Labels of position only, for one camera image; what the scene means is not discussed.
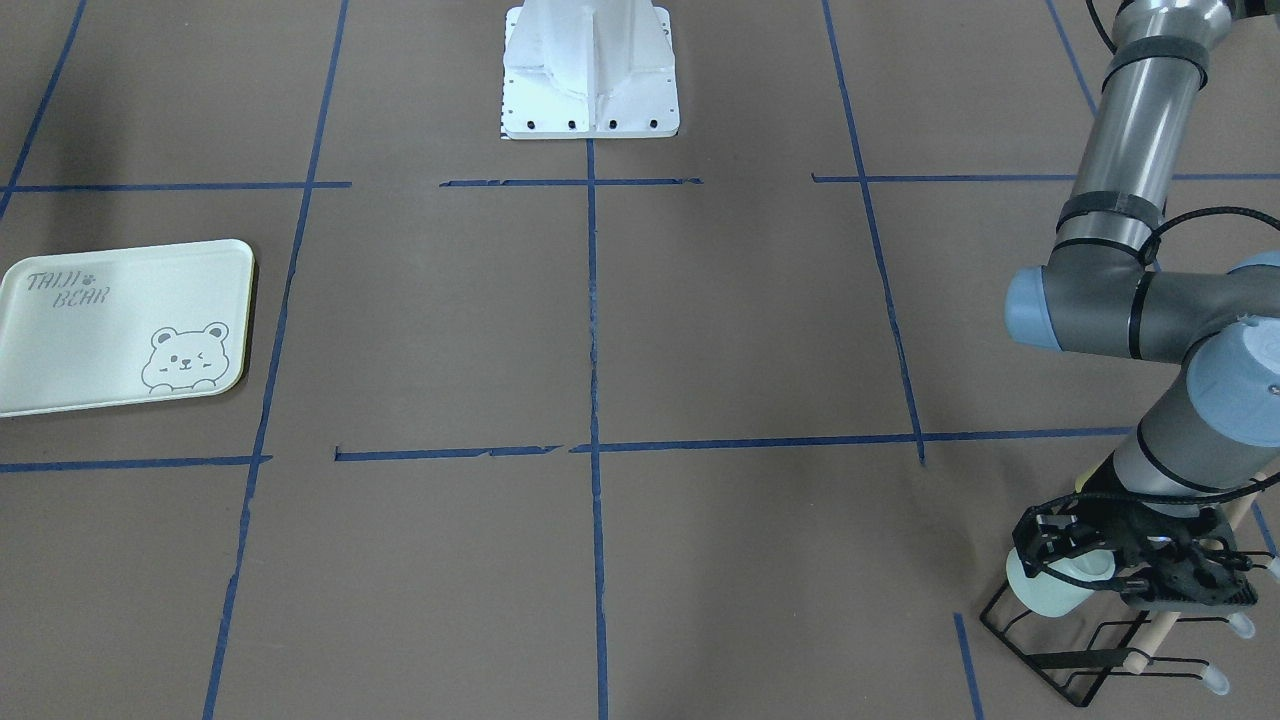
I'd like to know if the black wire cup rack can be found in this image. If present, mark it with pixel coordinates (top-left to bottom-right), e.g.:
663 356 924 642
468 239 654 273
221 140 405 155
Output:
979 470 1280 708

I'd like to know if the light green plastic cup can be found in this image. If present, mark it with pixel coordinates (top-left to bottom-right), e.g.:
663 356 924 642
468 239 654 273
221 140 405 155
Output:
1005 550 1116 618

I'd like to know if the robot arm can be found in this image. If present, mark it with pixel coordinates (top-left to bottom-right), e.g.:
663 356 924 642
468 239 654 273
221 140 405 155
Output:
1005 1 1279 618

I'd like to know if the cream bear print tray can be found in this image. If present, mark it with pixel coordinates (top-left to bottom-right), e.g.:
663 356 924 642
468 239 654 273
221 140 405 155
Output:
1 240 256 418

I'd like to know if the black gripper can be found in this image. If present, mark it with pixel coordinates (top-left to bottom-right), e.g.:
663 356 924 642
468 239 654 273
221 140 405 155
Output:
1012 491 1260 611

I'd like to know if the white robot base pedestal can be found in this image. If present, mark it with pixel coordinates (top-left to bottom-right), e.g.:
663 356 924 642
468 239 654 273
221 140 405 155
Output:
500 1 681 140

